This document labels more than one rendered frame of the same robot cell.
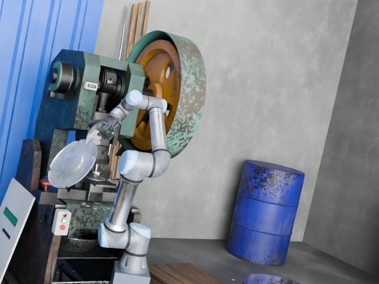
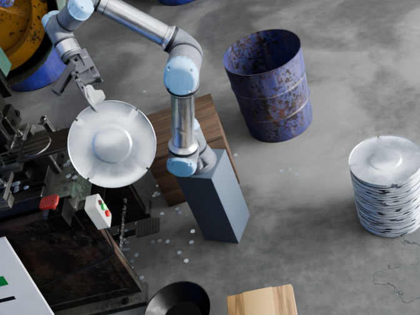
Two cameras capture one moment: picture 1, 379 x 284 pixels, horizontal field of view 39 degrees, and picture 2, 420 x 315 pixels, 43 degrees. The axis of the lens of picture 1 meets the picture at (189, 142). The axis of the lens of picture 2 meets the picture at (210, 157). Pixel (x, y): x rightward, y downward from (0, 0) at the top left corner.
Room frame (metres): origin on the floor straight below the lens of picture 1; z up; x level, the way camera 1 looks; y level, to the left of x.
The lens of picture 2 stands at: (1.39, 1.36, 1.94)
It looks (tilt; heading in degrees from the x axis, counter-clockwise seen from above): 40 degrees down; 316
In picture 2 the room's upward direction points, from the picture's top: 22 degrees counter-clockwise
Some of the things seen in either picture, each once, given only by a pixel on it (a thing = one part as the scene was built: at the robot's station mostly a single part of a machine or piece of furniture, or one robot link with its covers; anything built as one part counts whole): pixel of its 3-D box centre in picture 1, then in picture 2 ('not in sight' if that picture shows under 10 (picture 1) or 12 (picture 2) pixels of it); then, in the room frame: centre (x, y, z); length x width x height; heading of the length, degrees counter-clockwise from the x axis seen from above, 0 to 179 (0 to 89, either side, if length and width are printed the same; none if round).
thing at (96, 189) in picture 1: (96, 190); (54, 154); (3.13, 0.48, 0.72); 0.25 x 0.14 x 0.14; 34
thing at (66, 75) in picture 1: (64, 80); not in sight; (3.15, 0.79, 1.31); 0.22 x 0.12 x 0.22; 34
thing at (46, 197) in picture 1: (45, 206); (67, 222); (2.91, 0.71, 0.62); 0.10 x 0.06 x 0.20; 124
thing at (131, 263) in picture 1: (133, 259); (196, 154); (2.69, 0.15, 0.50); 0.15 x 0.15 x 0.10
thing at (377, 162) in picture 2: not in sight; (385, 159); (1.99, -0.15, 0.33); 0.29 x 0.29 x 0.01
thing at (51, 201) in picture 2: (45, 187); (52, 207); (2.90, 0.72, 0.72); 0.07 x 0.06 x 0.08; 34
